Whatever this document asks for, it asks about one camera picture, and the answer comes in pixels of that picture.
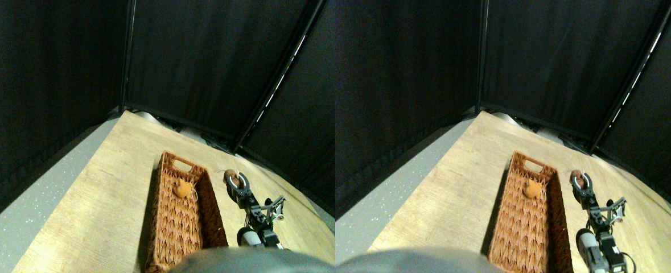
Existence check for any orange plush toy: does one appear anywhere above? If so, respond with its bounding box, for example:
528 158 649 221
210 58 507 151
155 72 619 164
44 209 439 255
521 179 543 200
173 179 195 200

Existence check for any black curtain stand foot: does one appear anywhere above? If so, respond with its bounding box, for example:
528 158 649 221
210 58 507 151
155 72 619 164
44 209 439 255
557 132 593 153
197 132 234 153

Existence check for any brown wicker basket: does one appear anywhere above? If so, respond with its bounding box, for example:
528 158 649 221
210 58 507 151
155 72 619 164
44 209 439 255
488 152 574 272
145 151 229 272

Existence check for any black curtain stand pole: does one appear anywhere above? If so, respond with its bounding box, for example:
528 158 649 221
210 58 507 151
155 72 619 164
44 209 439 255
472 0 489 114
587 0 671 154
118 0 138 114
230 0 327 154

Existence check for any black bracket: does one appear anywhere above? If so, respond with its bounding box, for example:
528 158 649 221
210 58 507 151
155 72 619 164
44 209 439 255
260 196 286 221

